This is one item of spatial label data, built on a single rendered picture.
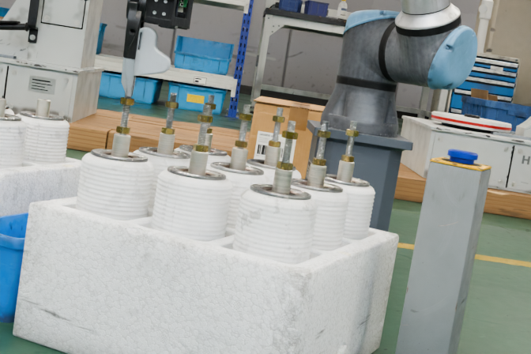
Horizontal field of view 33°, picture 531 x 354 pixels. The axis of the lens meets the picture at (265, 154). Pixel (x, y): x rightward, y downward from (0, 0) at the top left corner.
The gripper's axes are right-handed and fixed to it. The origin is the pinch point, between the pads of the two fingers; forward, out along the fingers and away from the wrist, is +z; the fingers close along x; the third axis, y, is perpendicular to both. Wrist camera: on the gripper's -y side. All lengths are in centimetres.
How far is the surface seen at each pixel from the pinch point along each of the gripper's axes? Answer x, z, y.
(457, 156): -4.0, 2.4, 44.4
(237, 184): 0.0, 10.9, 16.6
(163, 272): -13.2, 20.8, 8.7
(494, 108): 418, 3, 189
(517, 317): 43, 35, 76
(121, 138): -1.1, 6.9, 0.5
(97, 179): -4.4, 12.2, -1.5
